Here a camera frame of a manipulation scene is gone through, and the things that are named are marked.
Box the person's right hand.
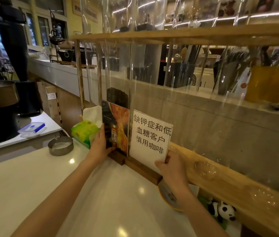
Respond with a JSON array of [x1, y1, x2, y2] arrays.
[[154, 150, 191, 196]]

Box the person's left hand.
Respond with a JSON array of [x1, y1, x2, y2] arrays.
[[85, 123, 117, 168]]

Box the acrylic sign with orange picture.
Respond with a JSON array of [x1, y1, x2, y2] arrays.
[[102, 100, 130, 166]]

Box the white paper notice sign stand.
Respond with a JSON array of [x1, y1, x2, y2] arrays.
[[125, 110, 173, 186]]

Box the person's right forearm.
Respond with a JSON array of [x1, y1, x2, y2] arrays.
[[175, 186, 230, 237]]

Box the person's left forearm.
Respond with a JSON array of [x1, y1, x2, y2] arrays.
[[11, 157, 103, 237]]

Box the yellow rimmed plate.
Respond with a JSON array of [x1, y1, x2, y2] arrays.
[[157, 180, 184, 212]]

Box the green tissue packet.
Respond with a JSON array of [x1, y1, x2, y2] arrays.
[[71, 105, 103, 149]]

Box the round metal ashtray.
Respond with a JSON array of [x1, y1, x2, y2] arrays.
[[48, 136, 74, 156]]

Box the dark coffee beans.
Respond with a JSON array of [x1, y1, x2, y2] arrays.
[[106, 87, 129, 109]]

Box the leaning wooden boards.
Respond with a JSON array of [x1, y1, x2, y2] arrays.
[[37, 81, 63, 127]]

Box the panda plush toy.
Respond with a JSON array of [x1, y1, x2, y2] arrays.
[[207, 199, 237, 223]]

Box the clear container with blue lid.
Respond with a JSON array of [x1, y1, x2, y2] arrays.
[[18, 122, 47, 138]]

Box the black utensil holder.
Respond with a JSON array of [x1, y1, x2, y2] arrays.
[[165, 62, 196, 89]]

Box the white patterned box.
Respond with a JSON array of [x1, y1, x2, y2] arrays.
[[191, 67, 214, 90]]

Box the row of clear glass tubes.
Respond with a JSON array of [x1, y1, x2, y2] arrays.
[[80, 0, 279, 203]]

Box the grey utensil holder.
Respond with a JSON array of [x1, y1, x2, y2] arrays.
[[214, 61, 244, 95]]

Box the brown teapot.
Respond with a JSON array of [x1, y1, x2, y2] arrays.
[[58, 39, 75, 50]]

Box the black coffee roaster machine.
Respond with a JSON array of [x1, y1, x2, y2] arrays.
[[0, 0, 42, 146]]

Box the black kettle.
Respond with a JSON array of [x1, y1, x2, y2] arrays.
[[49, 27, 64, 46]]

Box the yellow container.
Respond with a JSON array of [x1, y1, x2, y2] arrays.
[[244, 66, 279, 104]]

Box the wooden tube rack frame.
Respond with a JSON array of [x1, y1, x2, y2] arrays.
[[70, 22, 279, 237]]

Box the black wire stand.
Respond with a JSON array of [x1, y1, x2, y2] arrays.
[[48, 8, 97, 69]]

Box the wall sign board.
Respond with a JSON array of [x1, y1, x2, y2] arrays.
[[71, 0, 98, 23]]

